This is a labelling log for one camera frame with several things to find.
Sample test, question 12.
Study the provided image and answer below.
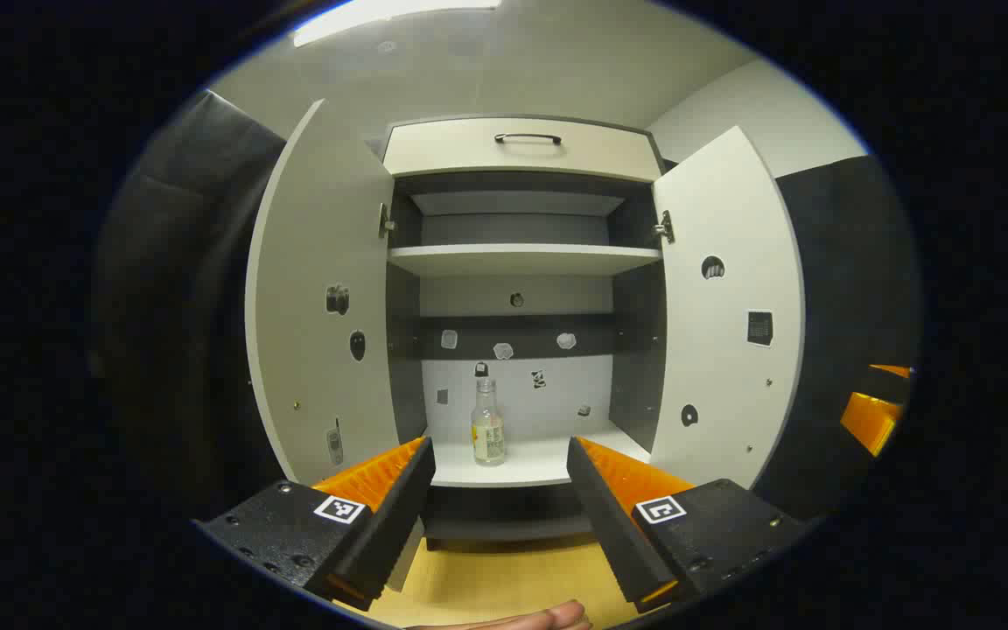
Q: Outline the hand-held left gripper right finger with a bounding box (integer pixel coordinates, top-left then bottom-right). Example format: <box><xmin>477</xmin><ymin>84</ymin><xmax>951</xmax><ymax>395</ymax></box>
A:
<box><xmin>567</xmin><ymin>436</ymin><xmax>807</xmax><ymax>613</ymax></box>

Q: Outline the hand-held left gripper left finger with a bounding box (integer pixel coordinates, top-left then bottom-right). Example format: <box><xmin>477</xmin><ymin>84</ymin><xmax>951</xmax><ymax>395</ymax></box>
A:
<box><xmin>193</xmin><ymin>435</ymin><xmax>437</xmax><ymax>612</ymax></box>

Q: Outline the clear glass bottle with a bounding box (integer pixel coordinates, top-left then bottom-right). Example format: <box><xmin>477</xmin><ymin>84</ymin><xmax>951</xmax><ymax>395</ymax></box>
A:
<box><xmin>470</xmin><ymin>377</ymin><xmax>507</xmax><ymax>466</ymax></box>

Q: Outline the white cabinet door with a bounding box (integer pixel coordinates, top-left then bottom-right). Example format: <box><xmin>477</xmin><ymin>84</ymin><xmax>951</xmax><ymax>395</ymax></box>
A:
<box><xmin>244</xmin><ymin>98</ymin><xmax>402</xmax><ymax>487</ymax></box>
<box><xmin>648</xmin><ymin>125</ymin><xmax>807</xmax><ymax>491</ymax></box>

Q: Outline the white and grey cabinet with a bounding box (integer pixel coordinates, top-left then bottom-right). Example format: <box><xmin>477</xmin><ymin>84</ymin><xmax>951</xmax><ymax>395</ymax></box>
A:
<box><xmin>379</xmin><ymin>114</ymin><xmax>671</xmax><ymax>552</ymax></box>

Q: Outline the white cabinet drawer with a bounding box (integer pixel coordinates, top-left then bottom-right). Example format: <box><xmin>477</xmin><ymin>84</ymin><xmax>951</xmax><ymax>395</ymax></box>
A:
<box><xmin>381</xmin><ymin>116</ymin><xmax>664</xmax><ymax>183</ymax></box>

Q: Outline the black backdrop cloth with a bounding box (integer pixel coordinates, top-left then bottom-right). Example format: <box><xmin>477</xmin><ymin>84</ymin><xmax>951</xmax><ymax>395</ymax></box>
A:
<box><xmin>749</xmin><ymin>156</ymin><xmax>921</xmax><ymax>526</ymax></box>
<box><xmin>91</xmin><ymin>87</ymin><xmax>295</xmax><ymax>526</ymax></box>

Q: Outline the ceiling light panel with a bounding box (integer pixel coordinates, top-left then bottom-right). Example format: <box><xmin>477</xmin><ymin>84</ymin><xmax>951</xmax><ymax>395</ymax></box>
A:
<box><xmin>292</xmin><ymin>0</ymin><xmax>503</xmax><ymax>47</ymax></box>

